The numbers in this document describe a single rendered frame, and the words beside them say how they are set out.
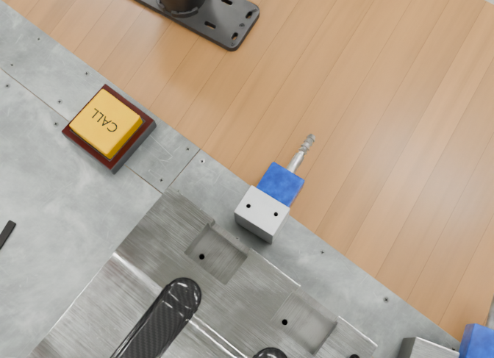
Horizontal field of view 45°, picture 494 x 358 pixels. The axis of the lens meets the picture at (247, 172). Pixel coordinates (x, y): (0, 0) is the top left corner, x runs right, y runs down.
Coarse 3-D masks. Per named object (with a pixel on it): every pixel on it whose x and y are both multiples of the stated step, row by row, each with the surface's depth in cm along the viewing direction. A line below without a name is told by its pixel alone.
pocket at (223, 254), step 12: (204, 228) 61; (216, 228) 62; (204, 240) 63; (216, 240) 63; (228, 240) 62; (192, 252) 63; (204, 252) 63; (216, 252) 63; (228, 252) 63; (240, 252) 63; (204, 264) 62; (216, 264) 62; (228, 264) 62; (240, 264) 62; (216, 276) 62; (228, 276) 62
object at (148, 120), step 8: (104, 88) 73; (120, 96) 73; (128, 104) 72; (136, 112) 72; (72, 120) 72; (152, 120) 72; (64, 128) 71; (144, 128) 71; (72, 136) 71; (136, 136) 71; (80, 144) 71; (128, 144) 71; (88, 152) 71; (96, 152) 71; (120, 152) 71; (104, 160) 70; (112, 160) 70
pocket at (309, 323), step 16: (288, 304) 61; (304, 304) 61; (320, 304) 60; (272, 320) 61; (288, 320) 61; (304, 320) 61; (320, 320) 61; (336, 320) 58; (304, 336) 60; (320, 336) 60
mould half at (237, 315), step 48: (144, 240) 60; (192, 240) 60; (96, 288) 60; (144, 288) 59; (240, 288) 59; (288, 288) 59; (48, 336) 59; (96, 336) 58; (192, 336) 58; (240, 336) 58; (288, 336) 58; (336, 336) 58
